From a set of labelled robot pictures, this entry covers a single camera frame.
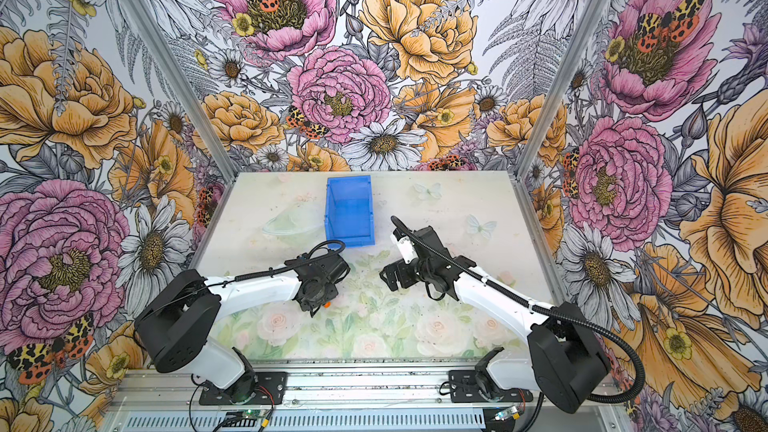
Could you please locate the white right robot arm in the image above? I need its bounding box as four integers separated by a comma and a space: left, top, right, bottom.
380, 227, 610, 413

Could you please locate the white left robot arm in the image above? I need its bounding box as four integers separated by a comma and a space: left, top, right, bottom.
134, 250, 351, 404

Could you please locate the aluminium frame post left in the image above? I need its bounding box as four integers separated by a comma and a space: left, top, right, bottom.
119, 0, 238, 185

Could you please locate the aluminium frame post right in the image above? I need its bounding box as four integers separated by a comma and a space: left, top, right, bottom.
515, 0, 610, 182

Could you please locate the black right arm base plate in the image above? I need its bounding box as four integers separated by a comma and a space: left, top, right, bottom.
438, 369, 534, 404

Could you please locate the blue plastic bin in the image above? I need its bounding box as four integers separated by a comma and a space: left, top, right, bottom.
324, 176, 375, 248

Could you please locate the black corrugated right cable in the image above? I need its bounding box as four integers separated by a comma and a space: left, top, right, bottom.
390, 215, 647, 405

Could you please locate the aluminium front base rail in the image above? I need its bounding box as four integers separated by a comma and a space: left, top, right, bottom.
114, 359, 476, 412

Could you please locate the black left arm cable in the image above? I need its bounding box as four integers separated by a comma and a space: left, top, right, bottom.
203, 239, 347, 289

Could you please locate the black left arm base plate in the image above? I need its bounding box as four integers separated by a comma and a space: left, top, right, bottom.
199, 371, 288, 406

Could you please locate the white slotted cable duct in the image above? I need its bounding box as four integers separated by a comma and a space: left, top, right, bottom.
106, 409, 486, 431

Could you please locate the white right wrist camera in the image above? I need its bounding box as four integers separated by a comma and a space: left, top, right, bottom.
390, 234, 418, 264

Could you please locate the aluminium frame post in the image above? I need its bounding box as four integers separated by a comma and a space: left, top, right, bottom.
515, 0, 610, 182
119, 0, 238, 185

